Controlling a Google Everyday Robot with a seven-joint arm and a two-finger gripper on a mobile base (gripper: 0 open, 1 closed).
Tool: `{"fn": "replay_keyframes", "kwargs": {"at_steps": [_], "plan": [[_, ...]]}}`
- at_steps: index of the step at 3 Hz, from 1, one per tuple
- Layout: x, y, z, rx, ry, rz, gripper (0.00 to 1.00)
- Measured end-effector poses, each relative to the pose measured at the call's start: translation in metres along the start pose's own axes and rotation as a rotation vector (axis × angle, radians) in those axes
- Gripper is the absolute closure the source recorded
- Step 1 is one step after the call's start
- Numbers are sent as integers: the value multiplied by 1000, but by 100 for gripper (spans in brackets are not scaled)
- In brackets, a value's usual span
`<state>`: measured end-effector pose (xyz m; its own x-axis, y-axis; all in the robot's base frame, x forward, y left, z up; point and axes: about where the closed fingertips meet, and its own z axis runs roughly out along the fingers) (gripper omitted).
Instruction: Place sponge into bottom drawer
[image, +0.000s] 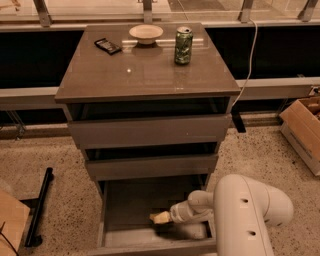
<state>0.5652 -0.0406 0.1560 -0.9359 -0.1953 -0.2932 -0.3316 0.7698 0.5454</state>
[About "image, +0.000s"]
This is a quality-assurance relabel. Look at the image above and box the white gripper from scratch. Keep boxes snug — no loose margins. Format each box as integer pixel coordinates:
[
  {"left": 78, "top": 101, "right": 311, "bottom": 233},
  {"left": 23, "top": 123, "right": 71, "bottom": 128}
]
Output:
[{"left": 169, "top": 200, "right": 213, "bottom": 224}]

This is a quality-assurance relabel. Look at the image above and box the yellow sponge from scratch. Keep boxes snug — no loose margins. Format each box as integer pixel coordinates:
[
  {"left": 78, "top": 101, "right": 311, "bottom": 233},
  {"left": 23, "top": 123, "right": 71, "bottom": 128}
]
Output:
[{"left": 149, "top": 211, "right": 172, "bottom": 224}]

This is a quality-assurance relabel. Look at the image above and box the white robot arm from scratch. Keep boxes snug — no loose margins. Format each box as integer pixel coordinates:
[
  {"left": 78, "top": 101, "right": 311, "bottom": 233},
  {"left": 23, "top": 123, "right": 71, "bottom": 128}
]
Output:
[{"left": 169, "top": 174, "right": 294, "bottom": 256}]

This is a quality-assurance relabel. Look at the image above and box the grey middle drawer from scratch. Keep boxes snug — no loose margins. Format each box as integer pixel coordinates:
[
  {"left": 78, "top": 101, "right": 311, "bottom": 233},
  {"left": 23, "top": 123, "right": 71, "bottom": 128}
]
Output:
[{"left": 86, "top": 154, "right": 218, "bottom": 181}]

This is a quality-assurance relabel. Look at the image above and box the grey open bottom drawer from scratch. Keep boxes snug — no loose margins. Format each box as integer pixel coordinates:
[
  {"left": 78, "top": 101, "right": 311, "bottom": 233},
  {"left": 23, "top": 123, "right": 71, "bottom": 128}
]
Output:
[{"left": 88, "top": 175, "right": 217, "bottom": 256}]

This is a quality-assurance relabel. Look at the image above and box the grey top drawer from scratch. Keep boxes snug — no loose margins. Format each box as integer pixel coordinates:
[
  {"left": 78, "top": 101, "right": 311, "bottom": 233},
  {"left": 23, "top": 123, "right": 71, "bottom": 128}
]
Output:
[{"left": 68, "top": 114, "right": 231, "bottom": 149}]

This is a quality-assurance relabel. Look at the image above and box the grey drawer cabinet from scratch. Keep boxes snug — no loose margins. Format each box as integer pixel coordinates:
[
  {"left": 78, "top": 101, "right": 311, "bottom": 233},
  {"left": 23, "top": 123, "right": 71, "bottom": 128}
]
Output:
[{"left": 54, "top": 22, "right": 242, "bottom": 256}]

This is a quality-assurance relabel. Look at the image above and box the black power adapter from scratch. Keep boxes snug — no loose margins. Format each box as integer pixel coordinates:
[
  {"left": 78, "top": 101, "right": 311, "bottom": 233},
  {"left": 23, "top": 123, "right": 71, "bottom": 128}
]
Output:
[{"left": 232, "top": 111, "right": 246, "bottom": 133}]

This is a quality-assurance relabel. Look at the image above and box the cardboard box on right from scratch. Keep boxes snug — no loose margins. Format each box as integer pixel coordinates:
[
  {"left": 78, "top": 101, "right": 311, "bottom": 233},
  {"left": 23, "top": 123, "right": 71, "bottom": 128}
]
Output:
[{"left": 280, "top": 96, "right": 320, "bottom": 176}]

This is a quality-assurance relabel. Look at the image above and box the cardboard box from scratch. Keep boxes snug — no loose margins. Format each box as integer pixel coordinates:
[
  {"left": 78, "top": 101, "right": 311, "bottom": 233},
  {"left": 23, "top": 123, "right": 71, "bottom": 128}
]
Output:
[
  {"left": 0, "top": 189, "right": 30, "bottom": 256},
  {"left": 280, "top": 96, "right": 320, "bottom": 176}
]

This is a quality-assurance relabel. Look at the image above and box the green soda can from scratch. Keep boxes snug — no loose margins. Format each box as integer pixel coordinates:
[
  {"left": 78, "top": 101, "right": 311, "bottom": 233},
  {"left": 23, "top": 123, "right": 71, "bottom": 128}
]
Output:
[{"left": 174, "top": 26, "right": 193, "bottom": 65}]

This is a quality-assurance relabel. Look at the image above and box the white ceramic bowl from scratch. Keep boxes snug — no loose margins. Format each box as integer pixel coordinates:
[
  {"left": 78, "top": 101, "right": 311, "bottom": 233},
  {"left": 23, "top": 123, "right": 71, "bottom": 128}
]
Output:
[{"left": 129, "top": 24, "right": 163, "bottom": 45}]

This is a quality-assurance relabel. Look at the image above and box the cardboard box on left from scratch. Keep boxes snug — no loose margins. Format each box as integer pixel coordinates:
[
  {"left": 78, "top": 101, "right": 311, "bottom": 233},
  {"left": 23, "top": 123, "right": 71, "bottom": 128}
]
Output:
[{"left": 0, "top": 189, "right": 30, "bottom": 256}]

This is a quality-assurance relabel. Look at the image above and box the metal window railing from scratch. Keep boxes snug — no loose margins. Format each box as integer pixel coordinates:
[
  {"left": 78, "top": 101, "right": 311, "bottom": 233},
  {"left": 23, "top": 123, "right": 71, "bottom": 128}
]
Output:
[{"left": 0, "top": 0, "right": 320, "bottom": 31}]

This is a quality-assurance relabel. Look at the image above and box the white cable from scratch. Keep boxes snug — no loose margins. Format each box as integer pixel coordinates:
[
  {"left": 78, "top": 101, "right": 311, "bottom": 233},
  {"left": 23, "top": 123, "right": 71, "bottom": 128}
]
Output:
[{"left": 231, "top": 19, "right": 259, "bottom": 108}]

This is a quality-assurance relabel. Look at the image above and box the black floor bracket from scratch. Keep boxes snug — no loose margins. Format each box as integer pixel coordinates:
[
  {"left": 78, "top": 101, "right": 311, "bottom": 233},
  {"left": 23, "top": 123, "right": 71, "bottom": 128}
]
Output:
[{"left": 25, "top": 167, "right": 54, "bottom": 247}]

